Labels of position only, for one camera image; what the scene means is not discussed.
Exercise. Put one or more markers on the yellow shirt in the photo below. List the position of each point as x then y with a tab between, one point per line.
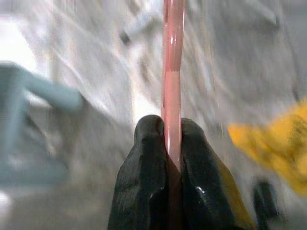
271	148

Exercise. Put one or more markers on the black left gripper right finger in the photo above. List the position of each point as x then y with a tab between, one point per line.
206	191

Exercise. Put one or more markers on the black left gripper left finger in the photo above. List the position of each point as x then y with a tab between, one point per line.
139	179

